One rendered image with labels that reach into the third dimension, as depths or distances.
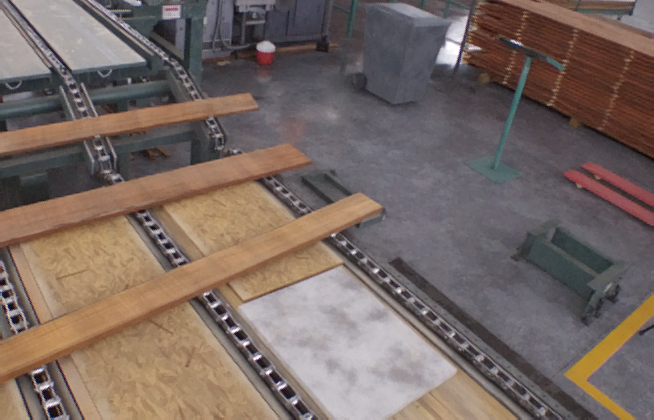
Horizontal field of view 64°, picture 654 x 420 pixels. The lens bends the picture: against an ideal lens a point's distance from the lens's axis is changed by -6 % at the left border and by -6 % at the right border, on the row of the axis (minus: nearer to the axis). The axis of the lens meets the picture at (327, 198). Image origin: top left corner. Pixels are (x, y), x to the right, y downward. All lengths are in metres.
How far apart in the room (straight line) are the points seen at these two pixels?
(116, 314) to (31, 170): 1.21
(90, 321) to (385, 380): 0.94
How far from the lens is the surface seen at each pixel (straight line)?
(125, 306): 1.89
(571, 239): 4.11
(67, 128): 2.85
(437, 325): 2.01
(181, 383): 1.72
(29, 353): 1.80
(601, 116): 6.90
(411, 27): 5.70
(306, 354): 1.81
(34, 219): 2.32
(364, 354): 1.85
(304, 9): 7.66
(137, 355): 1.80
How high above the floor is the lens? 2.17
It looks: 31 degrees down
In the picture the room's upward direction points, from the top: 10 degrees clockwise
